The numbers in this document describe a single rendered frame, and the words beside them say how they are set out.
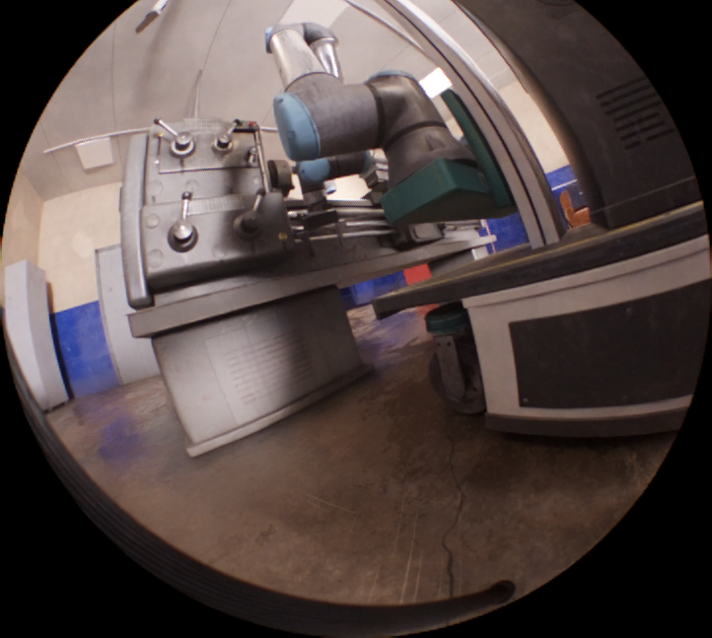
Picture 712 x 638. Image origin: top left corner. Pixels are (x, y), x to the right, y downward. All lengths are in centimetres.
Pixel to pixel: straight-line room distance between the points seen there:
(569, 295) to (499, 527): 31
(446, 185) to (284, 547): 61
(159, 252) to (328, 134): 56
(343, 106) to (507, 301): 40
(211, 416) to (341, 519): 55
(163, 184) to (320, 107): 74
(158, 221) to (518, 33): 93
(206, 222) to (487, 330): 77
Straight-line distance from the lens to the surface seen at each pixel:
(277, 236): 84
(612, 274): 31
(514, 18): 51
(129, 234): 96
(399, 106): 50
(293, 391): 90
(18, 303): 406
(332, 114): 45
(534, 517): 40
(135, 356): 421
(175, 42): 338
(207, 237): 79
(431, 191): 39
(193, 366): 82
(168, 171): 106
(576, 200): 475
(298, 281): 81
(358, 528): 44
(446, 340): 49
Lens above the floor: 35
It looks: 2 degrees up
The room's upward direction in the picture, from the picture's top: 17 degrees counter-clockwise
